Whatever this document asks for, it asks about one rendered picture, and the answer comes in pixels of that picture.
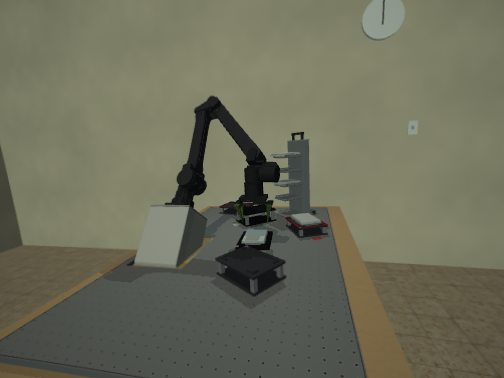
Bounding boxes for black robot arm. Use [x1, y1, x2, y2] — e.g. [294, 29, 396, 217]
[165, 96, 280, 207]

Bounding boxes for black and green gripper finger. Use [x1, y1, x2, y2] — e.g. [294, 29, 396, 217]
[266, 203, 273, 222]
[234, 202, 243, 222]

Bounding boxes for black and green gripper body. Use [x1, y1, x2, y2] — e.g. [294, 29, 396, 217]
[235, 181, 273, 205]

